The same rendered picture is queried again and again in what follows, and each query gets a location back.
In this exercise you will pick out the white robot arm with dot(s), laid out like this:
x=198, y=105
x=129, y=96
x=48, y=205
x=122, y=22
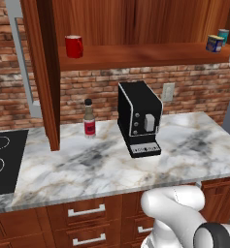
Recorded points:
x=174, y=213

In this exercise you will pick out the wooden cabinet door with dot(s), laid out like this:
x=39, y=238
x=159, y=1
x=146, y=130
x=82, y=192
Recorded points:
x=42, y=80

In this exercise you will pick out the red label sauce bottle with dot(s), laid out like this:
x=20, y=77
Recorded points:
x=89, y=126

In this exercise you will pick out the black coffee machine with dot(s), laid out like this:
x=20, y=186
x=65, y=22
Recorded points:
x=137, y=106

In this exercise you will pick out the wooden drawer front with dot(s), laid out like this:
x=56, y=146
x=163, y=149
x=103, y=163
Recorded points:
x=113, y=234
x=142, y=223
x=113, y=206

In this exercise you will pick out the red mug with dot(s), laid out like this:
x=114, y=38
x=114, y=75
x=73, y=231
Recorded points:
x=74, y=46

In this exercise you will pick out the grey range hood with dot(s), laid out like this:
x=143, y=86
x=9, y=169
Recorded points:
x=22, y=64

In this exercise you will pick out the black hob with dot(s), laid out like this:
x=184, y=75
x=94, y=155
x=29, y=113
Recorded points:
x=9, y=161

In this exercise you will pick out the blue and yellow can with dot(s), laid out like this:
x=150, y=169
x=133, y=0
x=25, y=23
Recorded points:
x=214, y=44

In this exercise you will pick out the wooden base cupboard door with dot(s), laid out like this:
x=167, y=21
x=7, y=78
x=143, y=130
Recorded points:
x=16, y=229
x=221, y=200

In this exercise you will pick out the teal can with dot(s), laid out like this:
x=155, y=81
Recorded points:
x=223, y=33

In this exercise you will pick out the white wall outlet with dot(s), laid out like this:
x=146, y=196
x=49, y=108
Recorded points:
x=168, y=92

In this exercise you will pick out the wooden wall cabinet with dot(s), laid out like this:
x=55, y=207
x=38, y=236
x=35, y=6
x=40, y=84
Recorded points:
x=136, y=32

